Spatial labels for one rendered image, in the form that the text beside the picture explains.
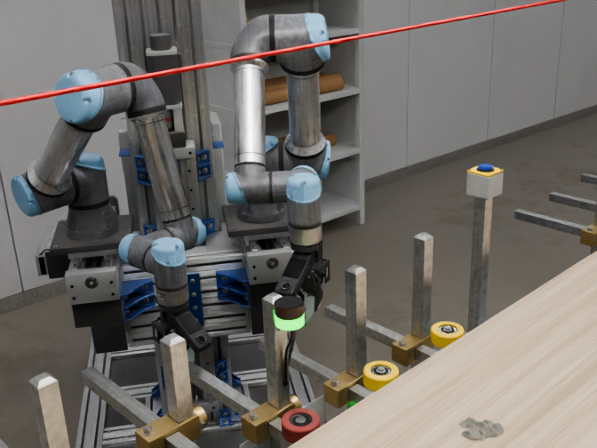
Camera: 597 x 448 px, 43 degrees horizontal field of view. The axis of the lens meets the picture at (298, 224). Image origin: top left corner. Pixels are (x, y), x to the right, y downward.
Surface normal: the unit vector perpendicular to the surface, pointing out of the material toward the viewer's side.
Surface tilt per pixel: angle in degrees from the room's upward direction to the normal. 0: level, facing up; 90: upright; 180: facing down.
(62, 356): 0
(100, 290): 90
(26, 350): 0
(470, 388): 0
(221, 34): 90
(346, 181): 90
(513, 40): 90
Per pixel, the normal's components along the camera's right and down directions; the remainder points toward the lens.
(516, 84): 0.65, 0.26
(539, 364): -0.04, -0.93
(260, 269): 0.18, 0.36
